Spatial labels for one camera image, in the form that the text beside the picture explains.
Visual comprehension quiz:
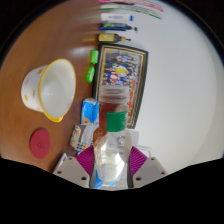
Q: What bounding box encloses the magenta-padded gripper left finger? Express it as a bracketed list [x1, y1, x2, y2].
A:
[52, 145, 95, 189]

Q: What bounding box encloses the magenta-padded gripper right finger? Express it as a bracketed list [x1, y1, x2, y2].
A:
[129, 145, 169, 188]

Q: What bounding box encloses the clear bottle with green label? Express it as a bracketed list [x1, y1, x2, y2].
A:
[92, 84, 133, 189]

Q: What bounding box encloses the dark blue pump bottle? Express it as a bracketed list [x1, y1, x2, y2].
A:
[99, 21, 138, 33]

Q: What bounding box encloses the green and white long box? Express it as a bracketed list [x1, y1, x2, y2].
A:
[99, 3, 163, 20]

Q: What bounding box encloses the colourful puzzle cube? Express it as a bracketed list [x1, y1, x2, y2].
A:
[74, 141, 88, 155]

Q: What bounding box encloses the amber bottle with black cap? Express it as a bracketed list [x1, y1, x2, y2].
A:
[97, 32, 132, 44]

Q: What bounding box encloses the white mug with yellow rim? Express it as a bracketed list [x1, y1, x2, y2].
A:
[20, 58, 77, 123]

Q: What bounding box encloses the small green packet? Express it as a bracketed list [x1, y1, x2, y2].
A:
[90, 49, 100, 65]
[85, 65, 96, 84]

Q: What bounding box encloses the small patterned snack packet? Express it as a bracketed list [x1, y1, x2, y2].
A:
[69, 124, 83, 148]

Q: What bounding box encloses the pink and white long box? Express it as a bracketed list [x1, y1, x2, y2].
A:
[99, 0, 165, 13]

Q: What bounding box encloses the white bottle with blue cap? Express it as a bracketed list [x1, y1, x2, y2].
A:
[100, 12, 134, 23]

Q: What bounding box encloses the white paper gift bag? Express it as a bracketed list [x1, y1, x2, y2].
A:
[79, 123, 154, 161]

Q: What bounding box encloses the framed group photo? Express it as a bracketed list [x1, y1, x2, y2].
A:
[92, 43, 150, 130]

